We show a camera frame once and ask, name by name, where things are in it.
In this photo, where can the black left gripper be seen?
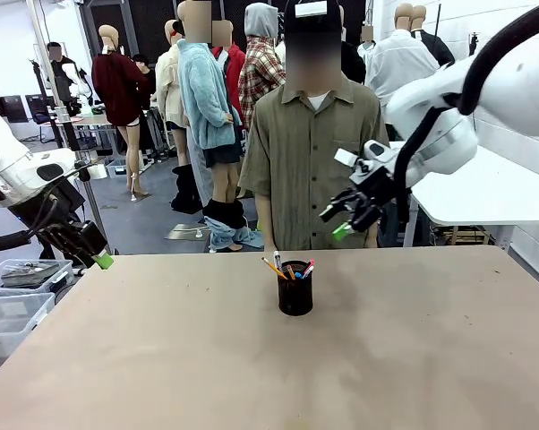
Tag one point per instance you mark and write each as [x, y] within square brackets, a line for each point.
[83, 239]

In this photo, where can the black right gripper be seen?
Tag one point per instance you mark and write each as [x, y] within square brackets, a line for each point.
[379, 186]

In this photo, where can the black red marker pen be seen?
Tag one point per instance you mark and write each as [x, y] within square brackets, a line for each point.
[308, 269]

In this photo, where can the white silver pen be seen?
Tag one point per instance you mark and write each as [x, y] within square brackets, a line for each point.
[277, 260]

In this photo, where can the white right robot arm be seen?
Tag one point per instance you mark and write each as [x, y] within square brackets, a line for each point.
[511, 98]

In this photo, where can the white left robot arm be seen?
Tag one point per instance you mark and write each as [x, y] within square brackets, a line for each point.
[10, 152]

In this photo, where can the person's right forearm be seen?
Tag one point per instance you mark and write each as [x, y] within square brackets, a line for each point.
[265, 219]

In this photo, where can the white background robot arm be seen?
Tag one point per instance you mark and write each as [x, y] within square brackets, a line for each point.
[83, 85]

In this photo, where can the person's left forearm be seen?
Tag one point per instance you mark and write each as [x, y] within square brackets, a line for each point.
[371, 235]

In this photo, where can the orange pen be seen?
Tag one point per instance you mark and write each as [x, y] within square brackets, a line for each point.
[291, 272]

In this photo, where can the black mesh pen holder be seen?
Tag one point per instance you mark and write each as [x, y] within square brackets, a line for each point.
[295, 298]

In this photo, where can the person's right hand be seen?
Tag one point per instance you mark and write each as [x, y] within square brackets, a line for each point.
[270, 246]

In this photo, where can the person in olive shirt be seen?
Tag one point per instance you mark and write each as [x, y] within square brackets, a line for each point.
[305, 157]

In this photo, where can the dark flat item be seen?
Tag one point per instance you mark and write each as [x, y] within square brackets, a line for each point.
[28, 275]

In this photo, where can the yellow pencil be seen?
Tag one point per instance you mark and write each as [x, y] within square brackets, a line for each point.
[273, 268]

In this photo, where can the black fuzzy boots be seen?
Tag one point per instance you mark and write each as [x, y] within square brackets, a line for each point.
[186, 188]

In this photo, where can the wooden pallet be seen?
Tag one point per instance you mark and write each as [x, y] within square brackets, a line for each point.
[462, 235]

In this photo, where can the blue jeans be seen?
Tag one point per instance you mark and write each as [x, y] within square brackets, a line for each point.
[227, 237]

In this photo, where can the white table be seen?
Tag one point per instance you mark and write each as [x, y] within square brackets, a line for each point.
[484, 197]

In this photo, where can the grey workbench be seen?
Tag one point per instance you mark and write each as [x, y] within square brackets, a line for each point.
[95, 121]

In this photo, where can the black stand with silver cap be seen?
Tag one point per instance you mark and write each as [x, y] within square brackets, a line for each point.
[62, 115]

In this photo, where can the mannequin in white shirt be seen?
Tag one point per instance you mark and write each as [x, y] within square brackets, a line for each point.
[399, 62]

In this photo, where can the mannequin in plaid shirt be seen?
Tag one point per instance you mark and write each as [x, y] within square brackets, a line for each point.
[260, 76]

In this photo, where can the mannequin in maroon sweater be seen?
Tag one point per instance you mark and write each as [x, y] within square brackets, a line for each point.
[119, 89]

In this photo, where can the mannequin in cream jacket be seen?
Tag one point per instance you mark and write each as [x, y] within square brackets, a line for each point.
[167, 89]

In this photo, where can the mannequin in red jacket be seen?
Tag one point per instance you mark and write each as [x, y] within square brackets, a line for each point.
[234, 67]

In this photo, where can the mannequin in light blue fleece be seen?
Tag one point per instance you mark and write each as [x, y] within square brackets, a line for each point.
[202, 98]

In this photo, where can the mannequin in black white-collared jacket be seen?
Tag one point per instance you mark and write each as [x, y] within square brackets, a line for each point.
[437, 45]

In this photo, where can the black-haired background person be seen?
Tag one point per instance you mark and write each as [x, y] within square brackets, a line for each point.
[144, 67]

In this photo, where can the person in black t-shirt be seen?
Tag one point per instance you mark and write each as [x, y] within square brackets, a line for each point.
[57, 67]

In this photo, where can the black tripod stand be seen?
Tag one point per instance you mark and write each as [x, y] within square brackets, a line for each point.
[474, 42]

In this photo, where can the grey metal frame post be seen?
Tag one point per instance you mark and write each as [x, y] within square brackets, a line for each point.
[68, 116]

